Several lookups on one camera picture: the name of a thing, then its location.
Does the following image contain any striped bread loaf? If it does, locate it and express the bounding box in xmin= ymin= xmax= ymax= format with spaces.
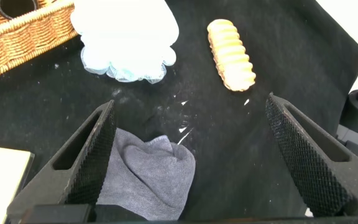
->
xmin=206 ymin=19 xmax=257 ymax=92

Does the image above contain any grey cloth towel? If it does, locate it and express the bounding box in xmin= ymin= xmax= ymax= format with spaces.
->
xmin=96 ymin=127 xmax=196 ymax=221

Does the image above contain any woven wicker basket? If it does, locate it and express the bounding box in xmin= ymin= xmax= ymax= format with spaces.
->
xmin=0 ymin=0 xmax=79 ymax=85

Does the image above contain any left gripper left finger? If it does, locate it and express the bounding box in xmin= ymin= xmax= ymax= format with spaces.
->
xmin=7 ymin=99 xmax=117 ymax=215

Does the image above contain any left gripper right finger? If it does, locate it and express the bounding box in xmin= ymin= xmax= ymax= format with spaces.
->
xmin=265 ymin=92 xmax=358 ymax=218

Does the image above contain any light blue bath loofah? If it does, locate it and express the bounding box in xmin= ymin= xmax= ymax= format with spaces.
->
xmin=70 ymin=0 xmax=180 ymax=85

